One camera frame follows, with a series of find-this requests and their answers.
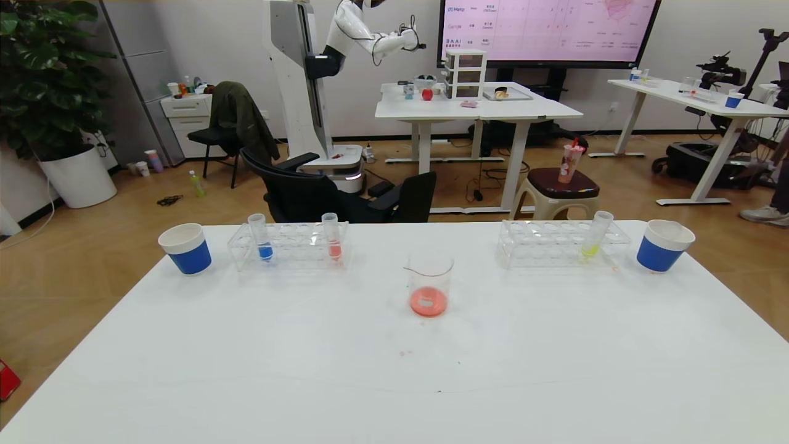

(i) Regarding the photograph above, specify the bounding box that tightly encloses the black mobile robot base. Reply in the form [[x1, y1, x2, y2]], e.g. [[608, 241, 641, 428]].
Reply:
[[652, 142, 750, 189]]

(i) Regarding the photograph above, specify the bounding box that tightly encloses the test tube with yellow pigment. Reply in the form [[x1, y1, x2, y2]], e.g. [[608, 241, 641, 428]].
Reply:
[[580, 210, 614, 260]]

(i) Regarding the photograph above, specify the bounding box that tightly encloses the large display screen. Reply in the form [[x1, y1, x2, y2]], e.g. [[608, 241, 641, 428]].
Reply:
[[437, 0, 662, 68]]

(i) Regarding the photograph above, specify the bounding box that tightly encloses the white standing desk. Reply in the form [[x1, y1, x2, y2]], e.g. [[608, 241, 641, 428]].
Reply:
[[607, 78, 789, 206], [375, 81, 584, 214]]

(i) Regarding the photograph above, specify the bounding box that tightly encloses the clear acrylic test tube rack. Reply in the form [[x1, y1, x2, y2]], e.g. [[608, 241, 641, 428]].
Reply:
[[497, 218, 632, 269], [227, 220, 351, 273]]

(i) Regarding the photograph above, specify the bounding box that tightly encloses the red flat object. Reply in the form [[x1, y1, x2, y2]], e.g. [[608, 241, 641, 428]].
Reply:
[[0, 360, 22, 401]]

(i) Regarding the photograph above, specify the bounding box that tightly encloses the green leafy plant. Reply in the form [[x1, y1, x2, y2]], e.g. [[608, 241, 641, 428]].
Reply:
[[0, 0, 117, 162]]

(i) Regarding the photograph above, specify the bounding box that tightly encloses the test tube with red pigment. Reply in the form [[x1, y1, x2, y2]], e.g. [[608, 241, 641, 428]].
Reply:
[[321, 213, 343, 261]]

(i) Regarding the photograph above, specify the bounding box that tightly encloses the clear glass beaker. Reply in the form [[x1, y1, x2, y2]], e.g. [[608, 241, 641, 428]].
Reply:
[[404, 249, 455, 318]]

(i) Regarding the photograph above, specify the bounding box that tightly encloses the black side chair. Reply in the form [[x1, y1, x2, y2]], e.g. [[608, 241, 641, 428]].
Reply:
[[187, 114, 247, 189]]

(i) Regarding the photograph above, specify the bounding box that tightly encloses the white plant pot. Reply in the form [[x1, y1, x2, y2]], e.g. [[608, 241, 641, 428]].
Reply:
[[38, 144, 118, 209]]

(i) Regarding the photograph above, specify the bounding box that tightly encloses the test tube with blue pigment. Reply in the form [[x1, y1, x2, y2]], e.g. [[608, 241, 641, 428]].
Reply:
[[248, 213, 274, 264]]

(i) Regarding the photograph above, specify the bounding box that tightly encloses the white humanoid robot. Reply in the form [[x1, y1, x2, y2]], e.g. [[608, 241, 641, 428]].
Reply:
[[264, 0, 427, 193]]

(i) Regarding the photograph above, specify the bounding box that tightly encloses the grey tall cabinet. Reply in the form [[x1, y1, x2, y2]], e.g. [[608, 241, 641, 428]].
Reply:
[[99, 0, 186, 167]]

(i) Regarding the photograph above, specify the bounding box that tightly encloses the black display stand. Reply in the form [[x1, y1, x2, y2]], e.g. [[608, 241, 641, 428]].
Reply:
[[468, 67, 589, 156]]

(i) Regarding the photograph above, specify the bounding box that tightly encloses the black office chair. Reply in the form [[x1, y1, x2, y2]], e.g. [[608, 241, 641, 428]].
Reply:
[[239, 147, 437, 223]]

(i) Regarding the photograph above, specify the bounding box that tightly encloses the blue and white paper cup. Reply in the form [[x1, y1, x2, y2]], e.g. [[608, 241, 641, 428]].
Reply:
[[158, 223, 213, 276], [636, 220, 696, 273]]

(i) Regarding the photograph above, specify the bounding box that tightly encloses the pink drink cup with straw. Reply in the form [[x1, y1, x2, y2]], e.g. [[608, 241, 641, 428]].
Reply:
[[558, 137, 585, 184]]

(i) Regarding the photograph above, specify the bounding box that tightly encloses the grey tray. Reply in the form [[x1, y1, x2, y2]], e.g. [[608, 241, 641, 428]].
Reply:
[[483, 86, 533, 101]]

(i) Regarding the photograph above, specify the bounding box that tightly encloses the brown plastic stool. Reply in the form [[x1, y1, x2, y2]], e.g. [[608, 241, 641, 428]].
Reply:
[[510, 168, 600, 221]]

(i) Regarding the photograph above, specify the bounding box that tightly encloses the olive green jacket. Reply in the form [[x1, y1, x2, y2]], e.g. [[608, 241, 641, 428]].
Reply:
[[210, 81, 280, 165]]

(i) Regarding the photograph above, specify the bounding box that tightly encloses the white drawer organizer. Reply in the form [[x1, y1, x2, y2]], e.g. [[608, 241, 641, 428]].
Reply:
[[444, 49, 488, 99]]

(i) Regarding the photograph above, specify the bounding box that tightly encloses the white drawer cabinet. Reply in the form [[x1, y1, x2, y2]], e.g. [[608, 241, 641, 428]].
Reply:
[[160, 92, 227, 159]]

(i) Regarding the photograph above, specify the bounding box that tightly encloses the person in cream jacket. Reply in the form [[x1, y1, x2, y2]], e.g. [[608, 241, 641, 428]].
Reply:
[[739, 125, 789, 228]]

